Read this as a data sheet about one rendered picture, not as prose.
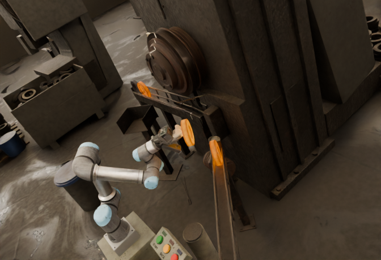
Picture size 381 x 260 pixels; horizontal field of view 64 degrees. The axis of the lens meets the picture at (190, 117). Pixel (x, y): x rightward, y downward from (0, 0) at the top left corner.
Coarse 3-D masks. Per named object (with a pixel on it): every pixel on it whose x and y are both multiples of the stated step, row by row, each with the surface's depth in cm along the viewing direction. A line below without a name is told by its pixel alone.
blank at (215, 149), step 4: (212, 140) 179; (212, 144) 175; (216, 144) 179; (212, 148) 173; (216, 148) 173; (212, 152) 173; (216, 152) 172; (220, 152) 185; (216, 156) 172; (220, 156) 181; (216, 160) 173; (220, 160) 174; (216, 164) 175; (220, 164) 176
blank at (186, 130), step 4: (184, 120) 168; (184, 124) 166; (188, 124) 172; (184, 128) 164; (188, 128) 168; (184, 132) 164; (188, 132) 165; (192, 132) 177; (184, 136) 164; (188, 136) 164; (192, 136) 173; (188, 140) 165; (192, 140) 169; (188, 144) 167; (192, 144) 168
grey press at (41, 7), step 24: (0, 0) 354; (24, 0) 363; (48, 0) 379; (72, 0) 397; (24, 24) 368; (48, 24) 385; (72, 24) 429; (24, 48) 463; (72, 48) 436; (96, 48) 456; (48, 72) 424; (96, 72) 465
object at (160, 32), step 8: (152, 32) 192; (160, 32) 189; (168, 32) 186; (168, 40) 181; (176, 40) 182; (176, 48) 181; (184, 48) 182; (184, 56) 181; (184, 64) 181; (192, 64) 184; (192, 72) 186; (192, 80) 188; (192, 88) 193
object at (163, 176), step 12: (132, 108) 265; (144, 108) 260; (120, 120) 256; (132, 120) 271; (144, 120) 242; (132, 132) 255; (144, 132) 259; (168, 168) 282; (180, 168) 288; (168, 180) 281
